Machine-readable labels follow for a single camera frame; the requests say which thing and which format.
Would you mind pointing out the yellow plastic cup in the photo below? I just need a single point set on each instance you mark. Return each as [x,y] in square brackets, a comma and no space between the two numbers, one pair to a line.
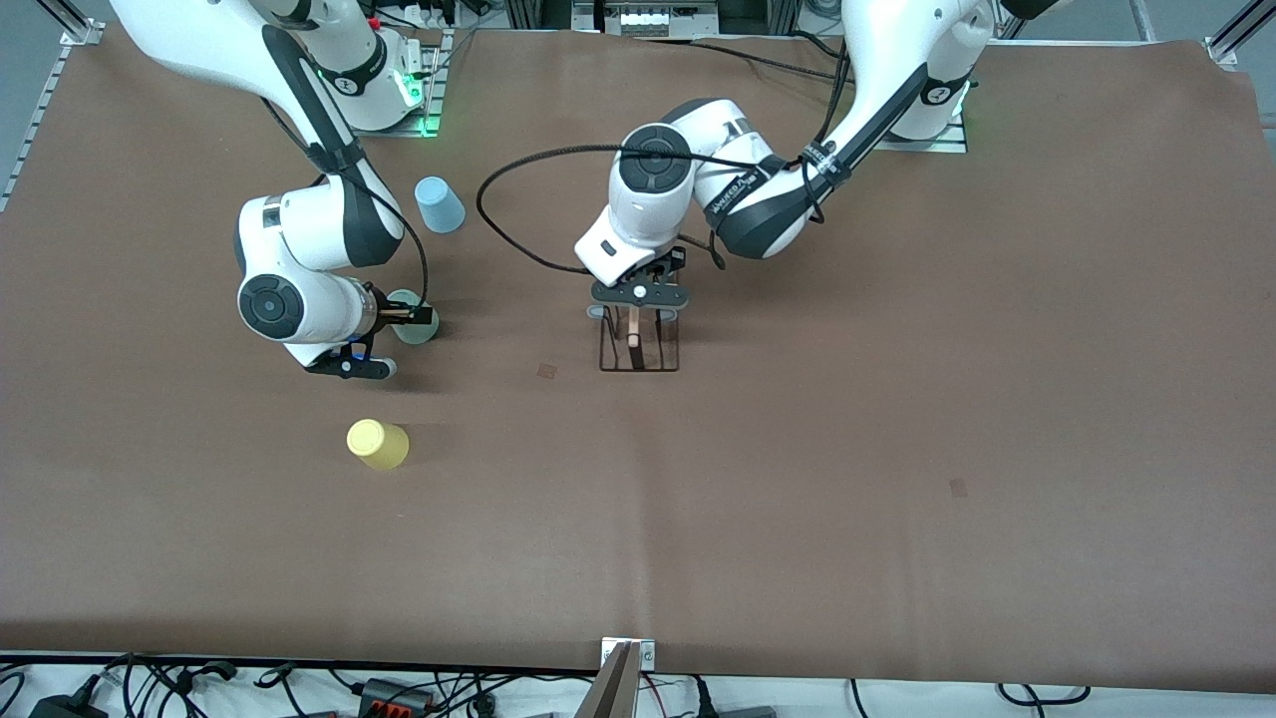
[377,444]

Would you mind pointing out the grey camera pole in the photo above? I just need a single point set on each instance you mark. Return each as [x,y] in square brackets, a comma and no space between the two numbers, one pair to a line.
[610,693]

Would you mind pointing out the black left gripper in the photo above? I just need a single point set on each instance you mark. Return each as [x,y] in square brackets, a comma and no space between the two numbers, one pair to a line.
[666,265]

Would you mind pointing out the black orange connector box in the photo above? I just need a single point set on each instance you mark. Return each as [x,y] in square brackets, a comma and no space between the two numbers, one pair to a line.
[397,696]

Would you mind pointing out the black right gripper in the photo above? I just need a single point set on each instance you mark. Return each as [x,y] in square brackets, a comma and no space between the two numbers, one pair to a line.
[392,313]

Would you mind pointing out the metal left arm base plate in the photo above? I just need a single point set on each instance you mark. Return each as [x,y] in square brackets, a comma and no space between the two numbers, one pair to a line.
[947,146]

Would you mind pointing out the small metal bracket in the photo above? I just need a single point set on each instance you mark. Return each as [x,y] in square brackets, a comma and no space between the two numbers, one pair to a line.
[645,654]

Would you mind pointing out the mint green plastic cup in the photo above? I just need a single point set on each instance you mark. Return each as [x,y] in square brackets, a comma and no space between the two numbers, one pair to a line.
[414,334]

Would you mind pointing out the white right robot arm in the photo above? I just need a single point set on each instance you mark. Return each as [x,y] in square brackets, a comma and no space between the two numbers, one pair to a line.
[299,249]

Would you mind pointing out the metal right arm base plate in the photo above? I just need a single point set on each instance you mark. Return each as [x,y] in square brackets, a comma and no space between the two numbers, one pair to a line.
[431,90]

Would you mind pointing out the grey control box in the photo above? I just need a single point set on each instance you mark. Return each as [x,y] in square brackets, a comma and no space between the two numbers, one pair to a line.
[646,16]

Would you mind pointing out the brown paper table cover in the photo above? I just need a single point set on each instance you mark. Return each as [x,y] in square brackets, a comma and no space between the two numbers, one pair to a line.
[797,519]

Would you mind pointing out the black power adapter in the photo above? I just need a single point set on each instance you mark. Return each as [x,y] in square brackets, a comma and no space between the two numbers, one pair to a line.
[68,708]

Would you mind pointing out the aluminium frame rail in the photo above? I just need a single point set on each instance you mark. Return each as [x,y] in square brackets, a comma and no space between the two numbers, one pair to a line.
[40,110]
[1236,35]

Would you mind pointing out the light blue plastic cup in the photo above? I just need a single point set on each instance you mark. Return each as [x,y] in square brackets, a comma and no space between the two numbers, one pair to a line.
[440,204]

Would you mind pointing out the black plug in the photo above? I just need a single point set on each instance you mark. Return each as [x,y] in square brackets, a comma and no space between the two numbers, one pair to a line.
[703,700]

